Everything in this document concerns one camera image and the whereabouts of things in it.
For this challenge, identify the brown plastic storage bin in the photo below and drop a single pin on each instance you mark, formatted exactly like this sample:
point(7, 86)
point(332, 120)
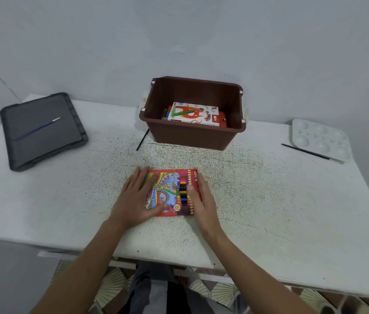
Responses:
point(191, 135)

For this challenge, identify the person's right hand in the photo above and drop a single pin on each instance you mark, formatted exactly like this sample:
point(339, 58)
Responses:
point(206, 212)

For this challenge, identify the person's left thumb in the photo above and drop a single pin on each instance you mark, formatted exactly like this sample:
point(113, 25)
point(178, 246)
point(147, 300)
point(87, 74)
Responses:
point(158, 210)

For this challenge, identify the person's left forearm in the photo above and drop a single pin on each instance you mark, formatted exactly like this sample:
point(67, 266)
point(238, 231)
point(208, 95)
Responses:
point(83, 271)

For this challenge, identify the gray plastic bin lid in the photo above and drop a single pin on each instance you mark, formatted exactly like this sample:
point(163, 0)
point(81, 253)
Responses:
point(40, 137)

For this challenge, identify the white bin latch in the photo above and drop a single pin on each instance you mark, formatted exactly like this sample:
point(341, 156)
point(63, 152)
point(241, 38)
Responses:
point(142, 101)
point(245, 109)

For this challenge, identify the person's right thumb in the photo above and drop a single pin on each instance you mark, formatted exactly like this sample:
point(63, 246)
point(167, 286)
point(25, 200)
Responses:
point(193, 196)

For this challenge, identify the black thin paintbrush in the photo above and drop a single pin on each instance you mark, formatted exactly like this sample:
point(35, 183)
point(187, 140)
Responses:
point(142, 139)

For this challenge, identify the white plastic paint palette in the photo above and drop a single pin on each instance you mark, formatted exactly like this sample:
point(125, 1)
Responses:
point(321, 138)

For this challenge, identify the white crayon box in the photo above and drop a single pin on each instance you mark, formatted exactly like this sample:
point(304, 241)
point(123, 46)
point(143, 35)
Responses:
point(192, 114)

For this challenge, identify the red coloured pencil box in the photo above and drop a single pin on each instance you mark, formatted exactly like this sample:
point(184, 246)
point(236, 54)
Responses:
point(171, 189)

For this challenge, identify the black long paintbrush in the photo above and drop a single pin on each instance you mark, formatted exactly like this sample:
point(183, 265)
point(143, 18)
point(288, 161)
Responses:
point(308, 153)

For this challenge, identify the red flat box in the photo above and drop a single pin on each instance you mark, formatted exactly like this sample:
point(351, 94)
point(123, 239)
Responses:
point(223, 120)

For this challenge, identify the person's right forearm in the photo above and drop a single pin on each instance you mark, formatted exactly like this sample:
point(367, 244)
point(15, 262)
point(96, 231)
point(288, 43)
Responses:
point(253, 277)

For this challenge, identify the person's gray black clothing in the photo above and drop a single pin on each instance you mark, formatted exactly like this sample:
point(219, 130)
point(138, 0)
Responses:
point(158, 294)

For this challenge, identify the person's left hand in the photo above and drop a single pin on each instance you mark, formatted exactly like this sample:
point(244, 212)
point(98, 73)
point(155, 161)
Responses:
point(131, 202)

